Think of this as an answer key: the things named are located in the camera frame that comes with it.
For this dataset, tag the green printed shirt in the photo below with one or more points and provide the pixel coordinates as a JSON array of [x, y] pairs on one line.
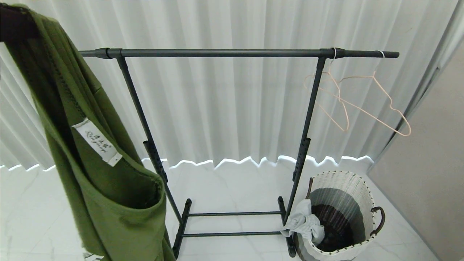
[[108, 217]]

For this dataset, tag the pink clothes hanger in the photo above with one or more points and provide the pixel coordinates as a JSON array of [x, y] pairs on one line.
[[347, 116], [382, 91]]

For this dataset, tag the black clothes rack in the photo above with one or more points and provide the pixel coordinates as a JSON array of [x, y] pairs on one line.
[[217, 53]]

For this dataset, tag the white laundry basket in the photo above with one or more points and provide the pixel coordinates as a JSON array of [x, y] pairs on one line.
[[340, 181]]

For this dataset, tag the pale grey shorts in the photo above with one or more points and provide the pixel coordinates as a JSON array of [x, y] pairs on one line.
[[304, 224]]

